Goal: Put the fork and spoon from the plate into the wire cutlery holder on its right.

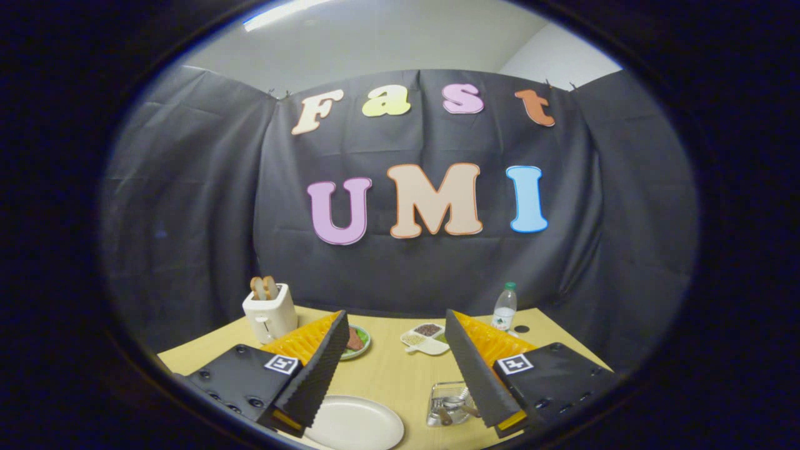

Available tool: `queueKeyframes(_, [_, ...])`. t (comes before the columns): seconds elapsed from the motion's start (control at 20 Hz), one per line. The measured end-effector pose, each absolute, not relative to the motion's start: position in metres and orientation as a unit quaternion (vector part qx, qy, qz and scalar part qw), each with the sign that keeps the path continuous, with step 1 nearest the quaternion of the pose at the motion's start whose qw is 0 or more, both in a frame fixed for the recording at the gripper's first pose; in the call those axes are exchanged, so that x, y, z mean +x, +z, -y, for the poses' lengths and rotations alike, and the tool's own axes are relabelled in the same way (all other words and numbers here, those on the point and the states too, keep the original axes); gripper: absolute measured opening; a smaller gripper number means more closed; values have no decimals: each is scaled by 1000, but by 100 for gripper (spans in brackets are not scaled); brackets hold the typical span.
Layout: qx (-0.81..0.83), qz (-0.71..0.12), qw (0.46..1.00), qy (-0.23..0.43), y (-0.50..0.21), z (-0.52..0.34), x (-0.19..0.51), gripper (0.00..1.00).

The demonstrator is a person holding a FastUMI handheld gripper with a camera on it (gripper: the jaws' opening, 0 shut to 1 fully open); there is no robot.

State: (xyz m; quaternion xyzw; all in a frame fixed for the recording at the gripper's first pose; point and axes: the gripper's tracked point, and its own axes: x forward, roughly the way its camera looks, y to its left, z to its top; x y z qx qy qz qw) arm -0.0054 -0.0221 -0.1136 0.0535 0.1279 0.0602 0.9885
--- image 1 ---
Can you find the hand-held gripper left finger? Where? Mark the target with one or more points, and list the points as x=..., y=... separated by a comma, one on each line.
x=319, y=375

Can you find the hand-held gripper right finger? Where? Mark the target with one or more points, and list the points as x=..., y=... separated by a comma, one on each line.
x=478, y=369

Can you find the brown meat slice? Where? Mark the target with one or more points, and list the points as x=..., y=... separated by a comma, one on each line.
x=355, y=340

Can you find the small green plate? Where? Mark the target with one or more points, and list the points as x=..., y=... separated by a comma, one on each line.
x=365, y=347

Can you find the clear water bottle green label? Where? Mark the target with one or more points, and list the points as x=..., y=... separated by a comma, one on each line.
x=504, y=312

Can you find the large white plate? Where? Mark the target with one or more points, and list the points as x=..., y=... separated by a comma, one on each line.
x=356, y=425

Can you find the white divided seasoning dish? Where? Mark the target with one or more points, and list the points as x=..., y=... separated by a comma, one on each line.
x=422, y=340

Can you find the white toaster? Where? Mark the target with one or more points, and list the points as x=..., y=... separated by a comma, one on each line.
x=272, y=319

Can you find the toast slice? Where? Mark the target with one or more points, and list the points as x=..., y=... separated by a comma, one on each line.
x=270, y=287
x=257, y=289

